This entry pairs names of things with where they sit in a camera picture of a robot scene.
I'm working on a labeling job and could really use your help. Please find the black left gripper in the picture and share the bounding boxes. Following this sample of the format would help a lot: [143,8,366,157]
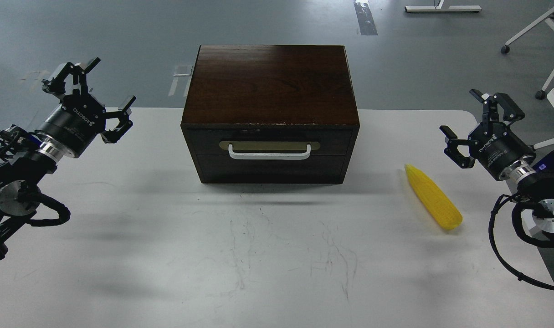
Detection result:
[34,57,137,159]

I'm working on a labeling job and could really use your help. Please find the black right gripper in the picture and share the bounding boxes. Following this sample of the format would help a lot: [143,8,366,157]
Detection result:
[439,89,536,181]

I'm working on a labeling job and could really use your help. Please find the yellow corn cob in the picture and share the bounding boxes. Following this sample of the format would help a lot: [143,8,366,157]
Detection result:
[404,164,463,231]

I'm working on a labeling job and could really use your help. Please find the white drawer handle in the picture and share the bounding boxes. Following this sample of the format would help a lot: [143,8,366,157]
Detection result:
[228,144,312,160]

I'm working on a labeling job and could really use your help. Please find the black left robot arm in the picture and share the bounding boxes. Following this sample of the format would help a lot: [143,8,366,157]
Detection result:
[0,58,136,260]

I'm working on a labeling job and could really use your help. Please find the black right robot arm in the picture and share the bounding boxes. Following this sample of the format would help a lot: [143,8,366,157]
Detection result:
[440,89,554,248]

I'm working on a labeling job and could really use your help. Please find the dark wooden drawer cabinet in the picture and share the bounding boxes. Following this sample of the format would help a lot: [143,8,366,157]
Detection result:
[181,45,360,185]

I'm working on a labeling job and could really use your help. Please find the white rolling chair base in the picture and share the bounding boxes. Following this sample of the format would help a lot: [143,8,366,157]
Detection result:
[501,0,554,100]

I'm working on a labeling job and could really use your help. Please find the white desk foot bar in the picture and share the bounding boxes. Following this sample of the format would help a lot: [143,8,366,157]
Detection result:
[404,5,482,13]

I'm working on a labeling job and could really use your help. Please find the grey floor tape strip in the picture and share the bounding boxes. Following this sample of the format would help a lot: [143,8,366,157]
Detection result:
[353,0,378,36]

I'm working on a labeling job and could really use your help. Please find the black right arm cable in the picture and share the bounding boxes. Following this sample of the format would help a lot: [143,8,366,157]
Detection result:
[488,194,554,293]

